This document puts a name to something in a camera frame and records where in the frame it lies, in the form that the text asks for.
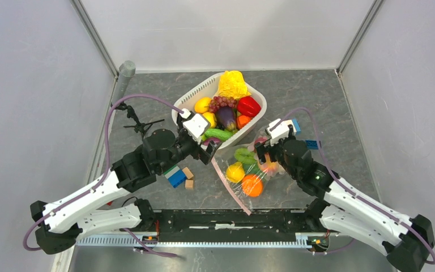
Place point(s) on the clear zip top bag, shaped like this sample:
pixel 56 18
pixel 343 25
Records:
pixel 224 158

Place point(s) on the red pomegranate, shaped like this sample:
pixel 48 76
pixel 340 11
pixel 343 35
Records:
pixel 258 141

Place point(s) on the grey microphone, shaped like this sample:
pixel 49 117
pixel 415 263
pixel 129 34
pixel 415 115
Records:
pixel 126 72

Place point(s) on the dark purple eggplant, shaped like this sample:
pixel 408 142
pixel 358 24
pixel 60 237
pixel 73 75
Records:
pixel 227 118

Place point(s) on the red bell pepper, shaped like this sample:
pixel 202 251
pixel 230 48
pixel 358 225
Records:
pixel 248 106

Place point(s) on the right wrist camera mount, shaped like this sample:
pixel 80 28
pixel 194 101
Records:
pixel 279 129

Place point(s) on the white and blue block stack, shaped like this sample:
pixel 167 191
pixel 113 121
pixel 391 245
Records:
pixel 296 127

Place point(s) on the green cucumber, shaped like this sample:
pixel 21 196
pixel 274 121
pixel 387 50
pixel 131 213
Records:
pixel 222 135

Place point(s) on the green bell pepper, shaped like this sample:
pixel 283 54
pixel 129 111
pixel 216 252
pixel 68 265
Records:
pixel 245 156

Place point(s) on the small orange pepper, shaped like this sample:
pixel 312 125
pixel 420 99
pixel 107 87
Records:
pixel 242 120

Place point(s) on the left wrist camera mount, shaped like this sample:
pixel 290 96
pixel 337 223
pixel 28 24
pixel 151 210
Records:
pixel 195 124

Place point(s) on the blue striped block stack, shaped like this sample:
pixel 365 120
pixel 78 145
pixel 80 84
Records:
pixel 175 175

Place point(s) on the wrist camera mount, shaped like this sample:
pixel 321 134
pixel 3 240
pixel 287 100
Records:
pixel 279 129
pixel 195 124

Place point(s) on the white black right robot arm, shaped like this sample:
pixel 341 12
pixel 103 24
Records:
pixel 406 242

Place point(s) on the yellow lemon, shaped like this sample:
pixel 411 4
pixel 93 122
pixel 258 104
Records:
pixel 235 172

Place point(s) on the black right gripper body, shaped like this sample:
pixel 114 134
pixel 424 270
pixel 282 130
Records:
pixel 275 152

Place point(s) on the aluminium frame rail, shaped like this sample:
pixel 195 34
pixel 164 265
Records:
pixel 119 251

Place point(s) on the blue lego brick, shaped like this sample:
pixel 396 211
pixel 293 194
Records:
pixel 313 144

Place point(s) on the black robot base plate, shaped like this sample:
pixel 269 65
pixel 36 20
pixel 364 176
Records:
pixel 227 225

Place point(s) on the yellow pink peach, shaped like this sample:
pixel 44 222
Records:
pixel 269 167

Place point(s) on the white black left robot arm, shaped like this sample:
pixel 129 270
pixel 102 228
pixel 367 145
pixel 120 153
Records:
pixel 62 223

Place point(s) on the orange fruit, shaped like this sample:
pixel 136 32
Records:
pixel 252 185

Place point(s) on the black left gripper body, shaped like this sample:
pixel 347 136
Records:
pixel 188 145

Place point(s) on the purple grapes bunch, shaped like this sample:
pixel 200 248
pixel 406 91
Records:
pixel 218 102

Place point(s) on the tan wooden block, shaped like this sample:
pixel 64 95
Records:
pixel 188 174
pixel 189 184

